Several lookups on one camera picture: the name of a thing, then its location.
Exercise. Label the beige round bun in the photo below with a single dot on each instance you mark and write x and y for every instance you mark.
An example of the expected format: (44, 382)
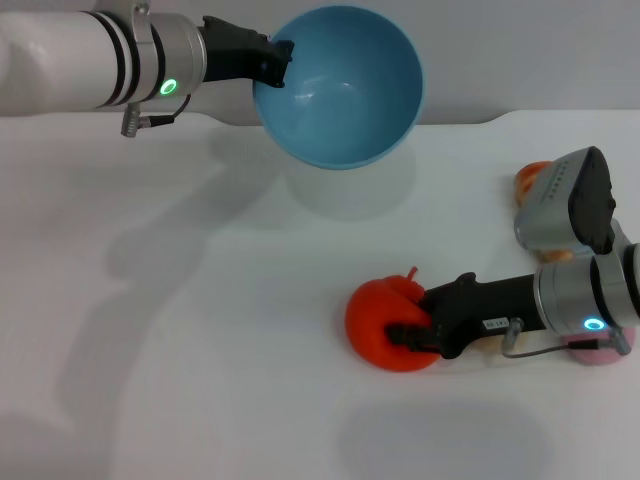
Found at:
(487, 342)

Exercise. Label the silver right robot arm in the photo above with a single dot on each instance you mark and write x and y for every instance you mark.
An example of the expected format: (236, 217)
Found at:
(585, 290)

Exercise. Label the orange striped bread roll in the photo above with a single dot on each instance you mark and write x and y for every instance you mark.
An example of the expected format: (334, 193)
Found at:
(530, 177)

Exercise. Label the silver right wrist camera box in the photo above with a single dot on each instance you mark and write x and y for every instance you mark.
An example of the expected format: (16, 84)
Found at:
(565, 200)

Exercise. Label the pink round bun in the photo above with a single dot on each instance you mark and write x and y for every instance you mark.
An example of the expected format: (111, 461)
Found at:
(597, 352)

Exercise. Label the blue bowl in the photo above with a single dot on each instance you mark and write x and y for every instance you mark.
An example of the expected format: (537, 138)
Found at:
(345, 90)

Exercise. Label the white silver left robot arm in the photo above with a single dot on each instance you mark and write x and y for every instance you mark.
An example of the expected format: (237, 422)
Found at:
(75, 60)

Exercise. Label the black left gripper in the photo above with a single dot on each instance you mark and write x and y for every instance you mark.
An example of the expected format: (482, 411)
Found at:
(235, 50)

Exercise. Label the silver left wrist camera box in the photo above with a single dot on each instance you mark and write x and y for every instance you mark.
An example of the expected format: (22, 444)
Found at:
(141, 7)

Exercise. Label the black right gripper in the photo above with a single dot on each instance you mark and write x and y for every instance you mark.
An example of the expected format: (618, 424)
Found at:
(480, 310)

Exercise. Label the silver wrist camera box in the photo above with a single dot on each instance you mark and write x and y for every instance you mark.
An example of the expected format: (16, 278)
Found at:
(141, 7)
(565, 200)

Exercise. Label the orange toy fruit with stem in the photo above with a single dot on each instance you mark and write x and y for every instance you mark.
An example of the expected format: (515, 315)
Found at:
(375, 320)

